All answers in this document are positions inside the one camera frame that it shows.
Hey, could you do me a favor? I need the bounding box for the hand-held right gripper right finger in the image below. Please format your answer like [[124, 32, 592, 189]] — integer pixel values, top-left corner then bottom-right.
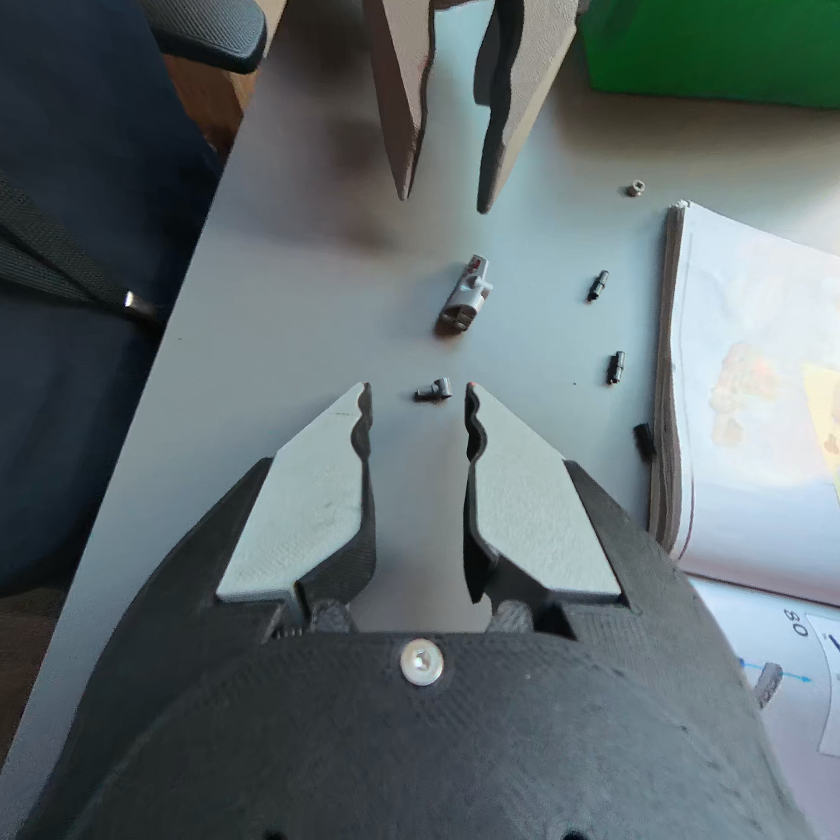
[[463, 381, 623, 605]]

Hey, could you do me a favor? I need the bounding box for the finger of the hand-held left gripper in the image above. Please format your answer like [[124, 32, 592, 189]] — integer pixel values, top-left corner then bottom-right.
[[475, 0, 580, 214], [364, 0, 435, 202]]

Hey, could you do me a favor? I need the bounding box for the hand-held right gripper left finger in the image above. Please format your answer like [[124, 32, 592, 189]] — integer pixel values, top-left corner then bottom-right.
[[215, 382, 378, 619]]

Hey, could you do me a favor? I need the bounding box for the light grey lego connector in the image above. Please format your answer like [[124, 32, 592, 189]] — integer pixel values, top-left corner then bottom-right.
[[436, 255, 494, 337]]

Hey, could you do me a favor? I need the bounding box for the open lego instruction booklet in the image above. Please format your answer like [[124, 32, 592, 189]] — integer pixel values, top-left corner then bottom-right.
[[648, 200, 840, 834]]

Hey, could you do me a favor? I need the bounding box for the green plastic bin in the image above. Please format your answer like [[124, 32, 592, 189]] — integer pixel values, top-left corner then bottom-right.
[[577, 0, 840, 109]]

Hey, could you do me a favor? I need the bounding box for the black chair armrest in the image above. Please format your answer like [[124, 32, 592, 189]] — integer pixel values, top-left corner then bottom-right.
[[141, 0, 266, 74]]

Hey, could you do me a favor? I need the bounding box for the black strap with metal clip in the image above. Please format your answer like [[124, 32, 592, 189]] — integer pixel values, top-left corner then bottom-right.
[[0, 172, 165, 326]]

